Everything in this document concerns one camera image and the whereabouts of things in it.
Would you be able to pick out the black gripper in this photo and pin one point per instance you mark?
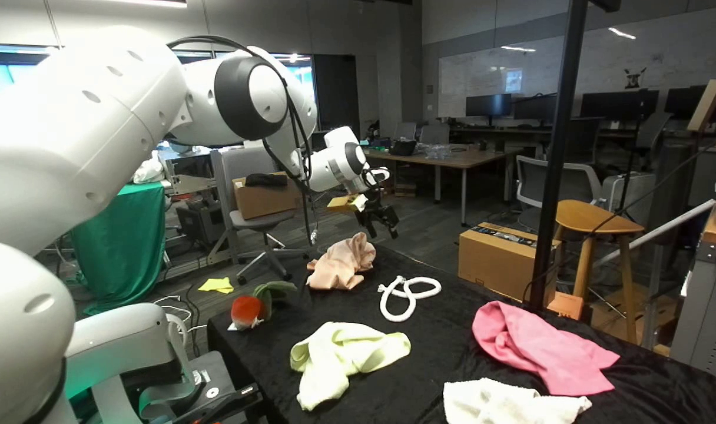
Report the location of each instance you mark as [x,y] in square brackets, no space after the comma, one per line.
[372,213]

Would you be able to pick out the peach cloth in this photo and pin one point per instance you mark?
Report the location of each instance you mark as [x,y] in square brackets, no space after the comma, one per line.
[344,265]

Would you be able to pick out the light green towel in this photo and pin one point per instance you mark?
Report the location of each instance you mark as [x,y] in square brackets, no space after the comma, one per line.
[328,357]

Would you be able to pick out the red plush radish toy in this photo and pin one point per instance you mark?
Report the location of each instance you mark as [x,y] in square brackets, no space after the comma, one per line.
[260,303]

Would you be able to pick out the white towel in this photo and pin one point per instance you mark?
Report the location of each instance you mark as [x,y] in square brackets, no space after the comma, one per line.
[489,401]

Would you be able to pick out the pink towel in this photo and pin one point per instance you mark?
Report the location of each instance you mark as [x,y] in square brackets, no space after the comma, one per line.
[564,361]

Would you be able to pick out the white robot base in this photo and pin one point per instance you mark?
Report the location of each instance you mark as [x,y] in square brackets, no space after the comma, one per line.
[128,358]

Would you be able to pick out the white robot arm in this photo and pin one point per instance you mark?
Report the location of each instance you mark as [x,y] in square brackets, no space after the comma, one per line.
[93,111]

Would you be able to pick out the wooden desk in background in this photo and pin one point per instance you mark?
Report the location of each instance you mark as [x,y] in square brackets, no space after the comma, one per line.
[462,160]

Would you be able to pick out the black table cloth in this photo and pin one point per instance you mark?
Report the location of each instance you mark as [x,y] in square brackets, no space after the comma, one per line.
[648,388]

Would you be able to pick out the office chair with box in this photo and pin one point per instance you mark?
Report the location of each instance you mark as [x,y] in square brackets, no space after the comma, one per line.
[254,196]

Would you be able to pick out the cardboard box on floor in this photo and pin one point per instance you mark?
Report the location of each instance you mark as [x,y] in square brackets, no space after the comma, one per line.
[498,258]

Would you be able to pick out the wooden stool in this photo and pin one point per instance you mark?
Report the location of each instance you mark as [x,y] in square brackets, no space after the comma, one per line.
[596,225]

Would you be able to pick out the green draped cloth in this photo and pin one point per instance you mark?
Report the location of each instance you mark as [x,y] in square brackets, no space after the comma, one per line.
[120,248]

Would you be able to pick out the black vertical pole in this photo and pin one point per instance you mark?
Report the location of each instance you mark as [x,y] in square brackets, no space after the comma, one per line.
[557,151]

